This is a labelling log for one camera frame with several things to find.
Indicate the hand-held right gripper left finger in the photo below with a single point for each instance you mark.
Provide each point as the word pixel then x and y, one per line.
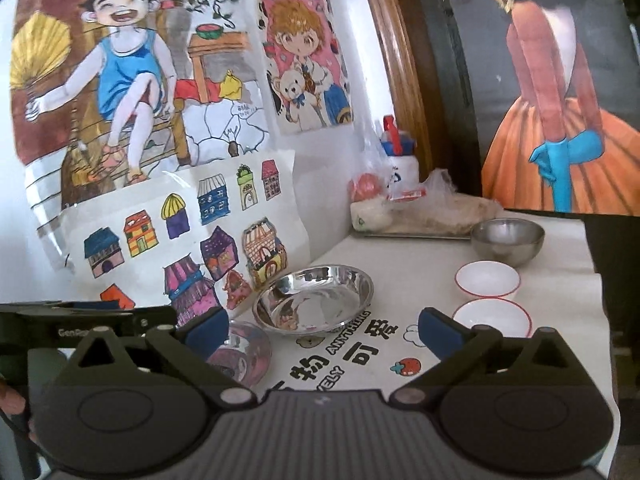
pixel 205 332

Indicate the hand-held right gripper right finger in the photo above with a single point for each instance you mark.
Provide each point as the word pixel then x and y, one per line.
pixel 440 332

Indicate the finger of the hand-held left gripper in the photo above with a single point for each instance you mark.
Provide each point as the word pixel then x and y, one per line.
pixel 157 319

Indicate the stainless steel plate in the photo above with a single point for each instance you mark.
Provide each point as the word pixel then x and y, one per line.
pixel 245 355
pixel 310 305

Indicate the white bowl red rim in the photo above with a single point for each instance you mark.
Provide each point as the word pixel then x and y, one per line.
pixel 492 317
pixel 487 279

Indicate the stainless steel bowl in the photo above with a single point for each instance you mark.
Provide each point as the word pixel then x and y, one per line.
pixel 507 242

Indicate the person's left hand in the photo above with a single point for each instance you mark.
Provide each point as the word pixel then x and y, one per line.
pixel 11 397

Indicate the white printed tablecloth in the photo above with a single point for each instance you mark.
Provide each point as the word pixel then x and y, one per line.
pixel 400 270

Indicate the colourful houses drawing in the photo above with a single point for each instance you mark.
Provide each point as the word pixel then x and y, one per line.
pixel 150 220

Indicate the steel tray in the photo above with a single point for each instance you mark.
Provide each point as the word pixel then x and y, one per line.
pixel 400 235

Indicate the clear plastic food bag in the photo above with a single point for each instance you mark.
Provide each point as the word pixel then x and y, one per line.
pixel 460 210

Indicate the white food packet green mark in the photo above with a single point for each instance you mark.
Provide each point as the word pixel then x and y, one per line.
pixel 370 217

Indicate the red label packet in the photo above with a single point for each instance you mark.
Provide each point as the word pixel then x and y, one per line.
pixel 406 194

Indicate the red tomato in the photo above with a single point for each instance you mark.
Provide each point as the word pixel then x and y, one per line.
pixel 366 187

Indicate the white bottle blue red lid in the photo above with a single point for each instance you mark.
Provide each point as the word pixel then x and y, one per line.
pixel 402 165

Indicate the orange dress figure painting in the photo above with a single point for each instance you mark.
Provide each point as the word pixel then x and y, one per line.
pixel 550 110

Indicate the laughing child drawing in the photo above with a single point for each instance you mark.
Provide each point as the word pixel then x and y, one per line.
pixel 125 60

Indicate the teddy bear figure drawing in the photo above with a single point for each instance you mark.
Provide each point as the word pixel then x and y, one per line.
pixel 305 60

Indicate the wooden wall trim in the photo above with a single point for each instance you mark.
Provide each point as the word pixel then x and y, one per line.
pixel 395 60

